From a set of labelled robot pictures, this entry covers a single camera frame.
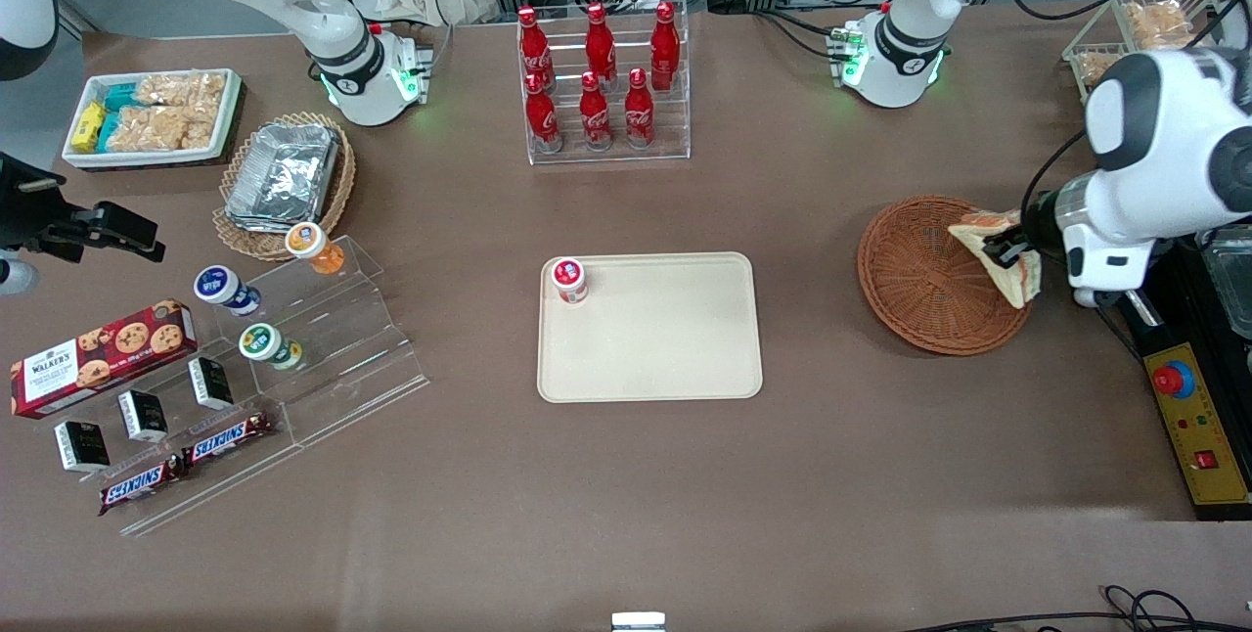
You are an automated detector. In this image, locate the black base power cable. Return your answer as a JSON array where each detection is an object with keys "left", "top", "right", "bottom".
[{"left": 751, "top": 9, "right": 848, "bottom": 62}]

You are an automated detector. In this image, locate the Snickers chocolate bar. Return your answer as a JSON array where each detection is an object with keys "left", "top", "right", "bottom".
[
  {"left": 182, "top": 410, "right": 276, "bottom": 468},
  {"left": 98, "top": 456, "right": 190, "bottom": 517}
]

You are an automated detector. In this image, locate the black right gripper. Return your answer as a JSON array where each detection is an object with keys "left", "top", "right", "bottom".
[{"left": 0, "top": 153, "right": 166, "bottom": 263}]

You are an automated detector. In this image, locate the red lid yogurt cup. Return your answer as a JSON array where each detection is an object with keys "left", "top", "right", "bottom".
[{"left": 551, "top": 257, "right": 590, "bottom": 305}]

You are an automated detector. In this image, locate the red cola bottle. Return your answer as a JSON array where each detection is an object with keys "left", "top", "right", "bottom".
[
  {"left": 579, "top": 71, "right": 614, "bottom": 153},
  {"left": 524, "top": 72, "right": 563, "bottom": 155},
  {"left": 624, "top": 68, "right": 656, "bottom": 151},
  {"left": 650, "top": 1, "right": 682, "bottom": 93},
  {"left": 585, "top": 2, "right": 618, "bottom": 91},
  {"left": 517, "top": 6, "right": 556, "bottom": 91}
]

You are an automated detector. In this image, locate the aluminium foil tray stack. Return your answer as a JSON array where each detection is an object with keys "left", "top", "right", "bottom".
[{"left": 225, "top": 121, "right": 341, "bottom": 231}]

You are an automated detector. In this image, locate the green lid drink bottle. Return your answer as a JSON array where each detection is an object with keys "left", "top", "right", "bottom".
[{"left": 238, "top": 323, "right": 305, "bottom": 372}]

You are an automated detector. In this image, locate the bagged fried snack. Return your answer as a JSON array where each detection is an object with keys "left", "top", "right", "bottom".
[
  {"left": 1125, "top": 0, "right": 1196, "bottom": 52},
  {"left": 1076, "top": 49, "right": 1126, "bottom": 91}
]

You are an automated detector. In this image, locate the yellow snack packet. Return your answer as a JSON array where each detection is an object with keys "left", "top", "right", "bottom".
[{"left": 70, "top": 101, "right": 108, "bottom": 153}]

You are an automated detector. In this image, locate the blue lid drink bottle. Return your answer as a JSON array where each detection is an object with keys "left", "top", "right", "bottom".
[{"left": 193, "top": 265, "right": 263, "bottom": 318}]

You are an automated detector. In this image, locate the clear acrylic bottle rack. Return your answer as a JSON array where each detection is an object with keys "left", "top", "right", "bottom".
[{"left": 515, "top": 0, "right": 693, "bottom": 166}]

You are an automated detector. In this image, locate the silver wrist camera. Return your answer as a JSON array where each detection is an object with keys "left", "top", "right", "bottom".
[
  {"left": 0, "top": 258, "right": 41, "bottom": 297},
  {"left": 1072, "top": 286, "right": 1157, "bottom": 310}
]

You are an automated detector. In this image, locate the orange lid drink bottle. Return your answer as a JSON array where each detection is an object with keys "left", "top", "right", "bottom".
[{"left": 285, "top": 222, "right": 346, "bottom": 277}]

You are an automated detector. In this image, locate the clear acrylic stepped stand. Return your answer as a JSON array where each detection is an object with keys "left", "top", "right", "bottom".
[
  {"left": 29, "top": 348, "right": 304, "bottom": 537},
  {"left": 220, "top": 236, "right": 431, "bottom": 449}
]

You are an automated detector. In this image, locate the black equipment base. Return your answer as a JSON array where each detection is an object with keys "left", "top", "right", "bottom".
[{"left": 1115, "top": 239, "right": 1252, "bottom": 522}]

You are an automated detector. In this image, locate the black floor cable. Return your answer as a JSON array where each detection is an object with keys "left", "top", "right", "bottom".
[{"left": 905, "top": 585, "right": 1252, "bottom": 632}]

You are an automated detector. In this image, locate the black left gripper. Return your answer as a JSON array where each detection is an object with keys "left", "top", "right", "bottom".
[{"left": 982, "top": 188, "right": 1069, "bottom": 267}]

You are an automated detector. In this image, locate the yellow emergency stop control box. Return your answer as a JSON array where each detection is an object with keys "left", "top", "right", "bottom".
[{"left": 1143, "top": 342, "right": 1251, "bottom": 507}]

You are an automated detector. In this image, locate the red Walkers cookie box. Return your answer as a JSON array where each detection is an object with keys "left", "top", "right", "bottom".
[{"left": 10, "top": 298, "right": 199, "bottom": 420}]

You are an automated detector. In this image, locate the clear plastic container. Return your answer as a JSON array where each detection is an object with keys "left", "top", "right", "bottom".
[{"left": 1198, "top": 226, "right": 1252, "bottom": 341}]

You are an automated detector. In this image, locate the white rectangular snack bin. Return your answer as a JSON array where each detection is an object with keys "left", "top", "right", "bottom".
[{"left": 61, "top": 68, "right": 245, "bottom": 170}]

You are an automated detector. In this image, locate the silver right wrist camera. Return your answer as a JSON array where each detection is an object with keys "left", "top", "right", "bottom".
[{"left": 0, "top": 258, "right": 41, "bottom": 297}]

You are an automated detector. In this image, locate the pale wicker basket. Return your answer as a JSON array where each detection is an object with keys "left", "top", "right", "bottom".
[{"left": 213, "top": 112, "right": 357, "bottom": 263}]

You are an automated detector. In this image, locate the beige plastic tray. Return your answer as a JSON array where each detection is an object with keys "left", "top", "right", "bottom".
[{"left": 537, "top": 251, "right": 764, "bottom": 404}]

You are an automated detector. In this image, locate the white wire rack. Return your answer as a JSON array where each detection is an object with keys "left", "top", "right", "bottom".
[{"left": 1062, "top": 0, "right": 1226, "bottom": 107}]

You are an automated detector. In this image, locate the triangular sandwich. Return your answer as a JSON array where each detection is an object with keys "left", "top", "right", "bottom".
[{"left": 947, "top": 208, "right": 1044, "bottom": 310}]

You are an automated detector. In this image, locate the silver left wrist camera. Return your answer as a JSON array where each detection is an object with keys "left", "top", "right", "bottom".
[{"left": 1072, "top": 286, "right": 1157, "bottom": 310}]

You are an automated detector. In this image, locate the brown wicker basket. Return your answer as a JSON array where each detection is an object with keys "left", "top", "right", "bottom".
[{"left": 857, "top": 195, "right": 1035, "bottom": 357}]

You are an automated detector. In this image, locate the small black box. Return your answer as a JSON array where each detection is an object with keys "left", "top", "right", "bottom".
[
  {"left": 117, "top": 389, "right": 169, "bottom": 444},
  {"left": 54, "top": 420, "right": 112, "bottom": 474},
  {"left": 188, "top": 356, "right": 236, "bottom": 412}
]

